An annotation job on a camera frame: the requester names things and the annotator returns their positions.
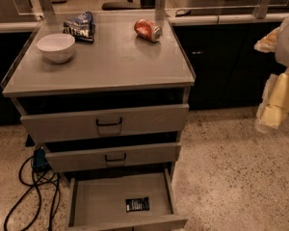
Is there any blue chip bag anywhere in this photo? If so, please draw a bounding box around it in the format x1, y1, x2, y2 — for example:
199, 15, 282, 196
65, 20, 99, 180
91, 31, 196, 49
63, 11, 95, 43

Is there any black chair base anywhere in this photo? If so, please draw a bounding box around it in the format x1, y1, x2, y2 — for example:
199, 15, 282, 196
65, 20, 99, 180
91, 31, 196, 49
102, 0, 141, 11

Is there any grey drawer cabinet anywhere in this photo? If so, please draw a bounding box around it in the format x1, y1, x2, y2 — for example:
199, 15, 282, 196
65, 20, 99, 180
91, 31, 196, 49
0, 9, 197, 231

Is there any dark low cabinet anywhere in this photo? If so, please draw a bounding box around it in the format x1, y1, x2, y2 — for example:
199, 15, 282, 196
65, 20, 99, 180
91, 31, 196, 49
173, 22, 285, 110
0, 32, 33, 127

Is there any dark low cabinet left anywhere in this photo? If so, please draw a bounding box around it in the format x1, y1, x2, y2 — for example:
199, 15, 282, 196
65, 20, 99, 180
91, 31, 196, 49
0, 32, 33, 127

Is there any metal post right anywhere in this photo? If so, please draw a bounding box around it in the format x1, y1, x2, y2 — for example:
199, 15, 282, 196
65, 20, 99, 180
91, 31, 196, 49
252, 0, 271, 19

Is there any black drawer handle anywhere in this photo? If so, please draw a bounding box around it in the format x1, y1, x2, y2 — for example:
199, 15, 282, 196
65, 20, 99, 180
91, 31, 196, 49
95, 117, 123, 127
105, 153, 126, 163

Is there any grey drawer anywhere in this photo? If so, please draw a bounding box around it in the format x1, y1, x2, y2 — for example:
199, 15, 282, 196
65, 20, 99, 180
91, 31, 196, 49
21, 104, 189, 143
46, 142, 181, 172
65, 167, 187, 231

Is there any black floor cable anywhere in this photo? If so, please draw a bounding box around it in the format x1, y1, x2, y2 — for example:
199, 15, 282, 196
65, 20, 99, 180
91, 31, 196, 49
3, 155, 62, 231

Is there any blue power adapter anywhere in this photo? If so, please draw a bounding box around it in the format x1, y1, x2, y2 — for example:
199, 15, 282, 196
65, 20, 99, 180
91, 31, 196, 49
32, 148, 49, 171

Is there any white ceramic bowl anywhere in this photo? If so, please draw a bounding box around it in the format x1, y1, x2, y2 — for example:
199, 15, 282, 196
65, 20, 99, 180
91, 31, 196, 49
37, 34, 75, 64

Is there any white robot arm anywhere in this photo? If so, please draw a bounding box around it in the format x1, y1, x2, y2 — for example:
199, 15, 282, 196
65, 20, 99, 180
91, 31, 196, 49
254, 15, 289, 133

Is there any black middle drawer handle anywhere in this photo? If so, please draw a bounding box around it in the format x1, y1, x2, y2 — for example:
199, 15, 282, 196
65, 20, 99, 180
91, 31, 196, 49
105, 153, 126, 163

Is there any grey middle drawer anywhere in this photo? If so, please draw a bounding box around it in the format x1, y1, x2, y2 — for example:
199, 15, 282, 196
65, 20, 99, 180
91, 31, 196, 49
46, 142, 181, 172

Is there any grey bottom drawer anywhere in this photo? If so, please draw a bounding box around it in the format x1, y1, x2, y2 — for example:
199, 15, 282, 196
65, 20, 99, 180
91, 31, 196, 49
65, 167, 187, 231

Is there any red soda can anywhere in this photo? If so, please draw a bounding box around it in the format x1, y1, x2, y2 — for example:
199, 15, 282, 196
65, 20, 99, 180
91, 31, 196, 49
134, 19, 163, 42

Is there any black top drawer handle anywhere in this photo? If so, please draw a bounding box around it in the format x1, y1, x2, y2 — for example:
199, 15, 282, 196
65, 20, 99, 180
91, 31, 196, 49
95, 117, 123, 127

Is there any grey top drawer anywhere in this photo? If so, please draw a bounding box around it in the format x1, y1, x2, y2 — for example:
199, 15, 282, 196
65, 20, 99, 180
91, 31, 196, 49
21, 104, 189, 143

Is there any dark low cabinet right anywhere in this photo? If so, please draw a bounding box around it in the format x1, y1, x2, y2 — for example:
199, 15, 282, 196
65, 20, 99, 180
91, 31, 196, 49
173, 22, 285, 110

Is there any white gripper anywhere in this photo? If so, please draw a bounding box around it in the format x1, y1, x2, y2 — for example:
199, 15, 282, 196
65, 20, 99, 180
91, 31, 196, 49
254, 28, 289, 134

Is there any dark rxbar blueberry wrapper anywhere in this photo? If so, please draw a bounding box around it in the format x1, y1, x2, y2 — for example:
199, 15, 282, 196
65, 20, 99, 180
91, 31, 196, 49
125, 197, 150, 212

